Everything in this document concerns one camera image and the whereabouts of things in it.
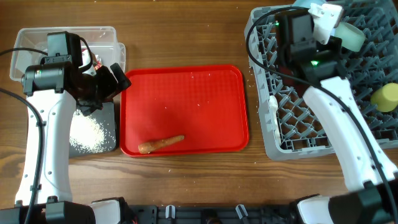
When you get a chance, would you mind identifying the green bowl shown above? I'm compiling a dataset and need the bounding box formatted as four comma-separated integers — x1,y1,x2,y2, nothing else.
333,22,366,52

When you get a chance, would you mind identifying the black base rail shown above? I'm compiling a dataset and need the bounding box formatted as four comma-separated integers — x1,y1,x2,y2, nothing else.
129,204,301,224

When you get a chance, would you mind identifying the red serving tray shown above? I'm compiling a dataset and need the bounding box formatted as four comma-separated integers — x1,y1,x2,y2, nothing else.
119,65,249,157

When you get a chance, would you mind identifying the yellow cup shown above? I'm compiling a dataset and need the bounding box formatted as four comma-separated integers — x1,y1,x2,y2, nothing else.
371,83,397,113

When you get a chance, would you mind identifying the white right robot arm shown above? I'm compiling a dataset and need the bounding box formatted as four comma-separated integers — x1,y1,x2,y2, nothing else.
269,3,397,223

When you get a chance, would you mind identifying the orange carrot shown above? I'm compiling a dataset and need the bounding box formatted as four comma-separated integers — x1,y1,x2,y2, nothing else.
138,135,185,154

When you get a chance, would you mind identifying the clear plastic bin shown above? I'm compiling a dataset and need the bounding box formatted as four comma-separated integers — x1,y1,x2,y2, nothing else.
9,26,126,82

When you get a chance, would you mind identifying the light blue plate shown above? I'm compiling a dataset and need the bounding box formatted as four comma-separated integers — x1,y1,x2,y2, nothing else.
292,0,327,9

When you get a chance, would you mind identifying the white plastic spoon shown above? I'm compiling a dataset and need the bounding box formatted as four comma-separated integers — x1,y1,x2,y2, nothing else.
269,95,282,146

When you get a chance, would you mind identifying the pile of rice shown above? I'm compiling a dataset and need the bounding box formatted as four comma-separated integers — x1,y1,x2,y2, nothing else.
70,114,105,153

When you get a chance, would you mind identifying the grey dishwasher rack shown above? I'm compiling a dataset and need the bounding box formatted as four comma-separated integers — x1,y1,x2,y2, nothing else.
244,1,397,161

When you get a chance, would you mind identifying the red snack wrapper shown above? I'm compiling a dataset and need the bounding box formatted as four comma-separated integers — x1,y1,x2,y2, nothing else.
82,49,103,70

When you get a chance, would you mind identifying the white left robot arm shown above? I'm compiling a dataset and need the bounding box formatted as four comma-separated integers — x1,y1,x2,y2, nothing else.
1,31,137,223

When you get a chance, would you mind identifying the black waste tray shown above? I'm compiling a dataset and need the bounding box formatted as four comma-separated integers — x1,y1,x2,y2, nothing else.
69,102,117,158

